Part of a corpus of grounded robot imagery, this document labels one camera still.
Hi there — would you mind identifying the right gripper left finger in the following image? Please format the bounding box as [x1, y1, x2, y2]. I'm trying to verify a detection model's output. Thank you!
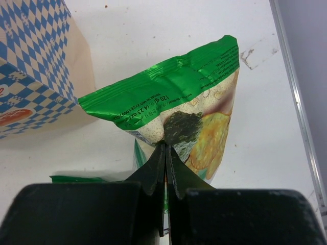
[1, 144, 166, 244]

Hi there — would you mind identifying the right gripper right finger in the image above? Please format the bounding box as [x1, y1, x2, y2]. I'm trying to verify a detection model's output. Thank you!
[166, 146, 326, 244]

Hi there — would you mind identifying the green Chuba cassava chips bag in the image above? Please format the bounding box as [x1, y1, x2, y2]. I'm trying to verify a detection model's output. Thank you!
[78, 35, 240, 183]

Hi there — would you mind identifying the checkered paper bag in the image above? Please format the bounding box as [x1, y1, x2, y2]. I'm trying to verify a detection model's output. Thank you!
[1, 0, 95, 138]

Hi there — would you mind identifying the green Real chips bag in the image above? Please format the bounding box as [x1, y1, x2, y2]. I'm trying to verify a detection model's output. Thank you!
[50, 175, 108, 183]

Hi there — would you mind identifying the aluminium mounting rail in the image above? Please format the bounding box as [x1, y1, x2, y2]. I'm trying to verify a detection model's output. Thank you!
[270, 1, 326, 218]

